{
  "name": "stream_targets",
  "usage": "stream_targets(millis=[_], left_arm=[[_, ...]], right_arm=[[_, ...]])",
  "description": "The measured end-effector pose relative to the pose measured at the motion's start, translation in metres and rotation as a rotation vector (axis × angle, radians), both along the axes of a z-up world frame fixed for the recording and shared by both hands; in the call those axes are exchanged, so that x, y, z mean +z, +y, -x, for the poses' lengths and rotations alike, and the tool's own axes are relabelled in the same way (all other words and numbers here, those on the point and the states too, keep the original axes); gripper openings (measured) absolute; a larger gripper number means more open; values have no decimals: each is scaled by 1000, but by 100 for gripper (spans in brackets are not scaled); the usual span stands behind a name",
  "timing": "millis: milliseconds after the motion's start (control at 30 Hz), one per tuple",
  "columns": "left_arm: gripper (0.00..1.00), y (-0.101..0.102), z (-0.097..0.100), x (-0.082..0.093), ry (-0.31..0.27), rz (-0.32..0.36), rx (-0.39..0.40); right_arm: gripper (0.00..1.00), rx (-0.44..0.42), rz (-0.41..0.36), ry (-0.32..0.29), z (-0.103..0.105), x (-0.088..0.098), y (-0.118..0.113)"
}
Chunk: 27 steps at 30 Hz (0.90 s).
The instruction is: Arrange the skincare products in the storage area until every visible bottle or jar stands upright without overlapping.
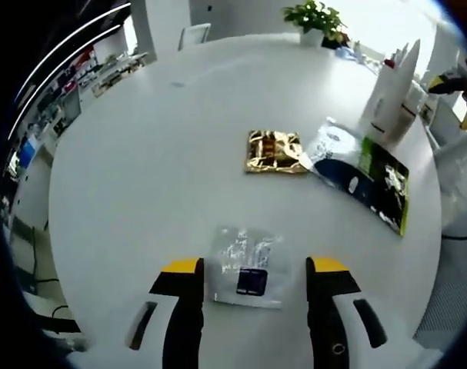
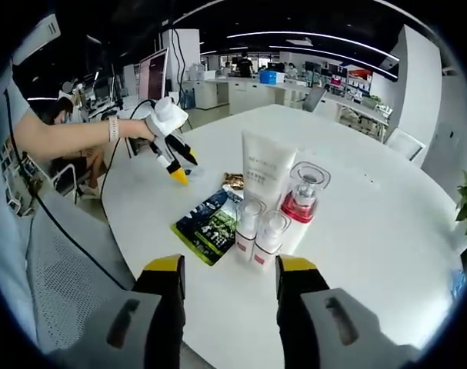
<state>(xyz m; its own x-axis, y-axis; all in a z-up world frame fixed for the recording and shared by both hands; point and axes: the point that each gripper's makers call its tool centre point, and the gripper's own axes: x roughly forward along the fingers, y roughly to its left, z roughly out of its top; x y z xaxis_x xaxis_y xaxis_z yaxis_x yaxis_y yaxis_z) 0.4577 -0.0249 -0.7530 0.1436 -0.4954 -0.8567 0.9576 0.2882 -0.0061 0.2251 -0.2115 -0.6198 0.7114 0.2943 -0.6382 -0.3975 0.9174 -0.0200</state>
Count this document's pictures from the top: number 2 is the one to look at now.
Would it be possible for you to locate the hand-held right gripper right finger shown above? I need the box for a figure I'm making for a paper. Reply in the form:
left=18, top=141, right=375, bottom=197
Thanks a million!
left=275, top=254, right=422, bottom=369

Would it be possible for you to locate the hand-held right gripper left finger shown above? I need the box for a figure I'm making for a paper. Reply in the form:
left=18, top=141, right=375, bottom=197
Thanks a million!
left=50, top=253, right=187, bottom=369

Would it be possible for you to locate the gold skincare sachet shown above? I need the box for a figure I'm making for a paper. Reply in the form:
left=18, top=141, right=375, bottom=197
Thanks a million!
left=222, top=171, right=245, bottom=189

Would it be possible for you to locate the green black skincare sachet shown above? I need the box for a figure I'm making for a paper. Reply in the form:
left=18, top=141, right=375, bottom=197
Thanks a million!
left=170, top=186, right=245, bottom=266

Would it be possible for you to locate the small white skincare bottle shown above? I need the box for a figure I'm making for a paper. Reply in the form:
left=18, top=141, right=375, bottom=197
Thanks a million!
left=254, top=209, right=292, bottom=274
left=235, top=199, right=267, bottom=264

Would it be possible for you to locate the white skincare cream tube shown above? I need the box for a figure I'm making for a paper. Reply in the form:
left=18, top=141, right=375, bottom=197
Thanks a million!
left=241, top=130, right=298, bottom=208

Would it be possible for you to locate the large white pump skincare bottle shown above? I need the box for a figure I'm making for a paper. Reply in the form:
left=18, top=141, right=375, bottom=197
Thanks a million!
left=279, top=161, right=332, bottom=247

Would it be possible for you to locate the person's left hand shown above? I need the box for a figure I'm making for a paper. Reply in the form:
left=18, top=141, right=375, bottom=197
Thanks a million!
left=119, top=117, right=157, bottom=141

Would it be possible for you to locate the small clear sachet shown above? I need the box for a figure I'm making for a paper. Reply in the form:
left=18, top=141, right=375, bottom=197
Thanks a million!
left=185, top=168, right=207, bottom=184

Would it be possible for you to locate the open laptop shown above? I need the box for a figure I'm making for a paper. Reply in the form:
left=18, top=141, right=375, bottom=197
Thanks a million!
left=136, top=48, right=170, bottom=101

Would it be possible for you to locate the long white counter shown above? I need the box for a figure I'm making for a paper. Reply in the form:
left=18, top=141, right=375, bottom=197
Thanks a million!
left=181, top=75, right=392, bottom=120

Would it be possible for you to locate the blue crate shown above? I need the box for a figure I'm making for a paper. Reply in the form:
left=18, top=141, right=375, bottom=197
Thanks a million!
left=259, top=70, right=286, bottom=85

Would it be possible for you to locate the grey swivel chair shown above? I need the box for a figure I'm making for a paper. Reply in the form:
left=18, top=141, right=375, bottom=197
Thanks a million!
left=302, top=87, right=329, bottom=113

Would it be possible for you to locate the white ceiling air conditioner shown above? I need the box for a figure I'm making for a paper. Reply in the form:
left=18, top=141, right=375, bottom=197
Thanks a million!
left=12, top=15, right=62, bottom=65

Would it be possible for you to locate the person's light blue shirt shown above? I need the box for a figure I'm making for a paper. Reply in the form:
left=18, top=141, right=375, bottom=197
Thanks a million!
left=0, top=65, right=38, bottom=339

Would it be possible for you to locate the black hanging cable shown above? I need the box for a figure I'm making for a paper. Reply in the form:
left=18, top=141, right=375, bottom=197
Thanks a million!
left=171, top=28, right=188, bottom=108

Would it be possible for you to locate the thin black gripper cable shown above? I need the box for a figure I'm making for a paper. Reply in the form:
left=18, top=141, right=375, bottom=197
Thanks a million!
left=100, top=98, right=157, bottom=216

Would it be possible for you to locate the white chair frame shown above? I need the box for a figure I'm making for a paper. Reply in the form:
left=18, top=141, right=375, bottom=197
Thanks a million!
left=52, top=163, right=80, bottom=201

